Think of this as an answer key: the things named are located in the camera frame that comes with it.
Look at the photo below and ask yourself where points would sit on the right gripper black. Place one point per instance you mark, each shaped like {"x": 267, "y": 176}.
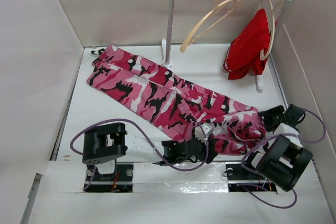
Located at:
{"x": 267, "y": 114}

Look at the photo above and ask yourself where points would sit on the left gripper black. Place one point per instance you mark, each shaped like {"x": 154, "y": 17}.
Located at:
{"x": 202, "y": 156}

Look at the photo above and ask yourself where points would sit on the pink camouflage trousers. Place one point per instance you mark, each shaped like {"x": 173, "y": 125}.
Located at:
{"x": 174, "y": 105}

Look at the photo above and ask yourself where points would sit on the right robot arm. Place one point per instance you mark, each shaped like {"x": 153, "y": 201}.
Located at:
{"x": 281, "y": 160}

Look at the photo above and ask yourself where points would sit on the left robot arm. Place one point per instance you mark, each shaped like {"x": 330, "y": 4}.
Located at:
{"x": 106, "y": 143}

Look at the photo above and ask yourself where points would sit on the wooden hanger with red garment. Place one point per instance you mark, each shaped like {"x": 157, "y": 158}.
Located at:
{"x": 270, "y": 18}

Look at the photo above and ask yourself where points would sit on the silver tape strip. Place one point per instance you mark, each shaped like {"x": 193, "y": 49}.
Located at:
{"x": 151, "y": 178}

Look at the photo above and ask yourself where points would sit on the red garment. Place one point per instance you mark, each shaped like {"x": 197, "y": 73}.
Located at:
{"x": 244, "y": 51}

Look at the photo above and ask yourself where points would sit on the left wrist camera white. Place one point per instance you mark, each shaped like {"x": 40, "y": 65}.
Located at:
{"x": 203, "y": 132}

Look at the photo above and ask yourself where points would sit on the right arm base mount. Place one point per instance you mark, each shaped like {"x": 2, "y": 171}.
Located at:
{"x": 241, "y": 180}

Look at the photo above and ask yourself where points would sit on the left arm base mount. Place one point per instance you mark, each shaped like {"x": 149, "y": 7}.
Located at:
{"x": 120, "y": 181}

